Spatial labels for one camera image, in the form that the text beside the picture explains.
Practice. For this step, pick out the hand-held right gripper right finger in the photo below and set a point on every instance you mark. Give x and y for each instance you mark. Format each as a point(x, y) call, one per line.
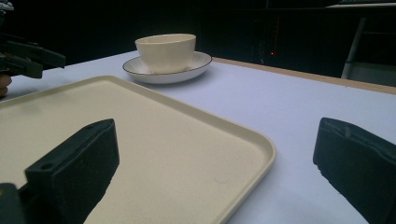
point(358, 161)

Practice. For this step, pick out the grey metal stand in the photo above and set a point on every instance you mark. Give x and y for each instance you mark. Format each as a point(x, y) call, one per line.
point(367, 68)

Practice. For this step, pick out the white plate with dark rim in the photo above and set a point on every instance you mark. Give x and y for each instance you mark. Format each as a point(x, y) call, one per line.
point(199, 63)

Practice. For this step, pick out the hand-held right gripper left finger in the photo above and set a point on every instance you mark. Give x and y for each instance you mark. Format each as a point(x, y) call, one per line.
point(74, 165)

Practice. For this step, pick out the cream plastic tray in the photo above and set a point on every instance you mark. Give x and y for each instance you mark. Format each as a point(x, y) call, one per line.
point(174, 146)

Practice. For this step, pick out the cream ceramic bowl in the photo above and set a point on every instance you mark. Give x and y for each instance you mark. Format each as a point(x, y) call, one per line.
point(166, 51)

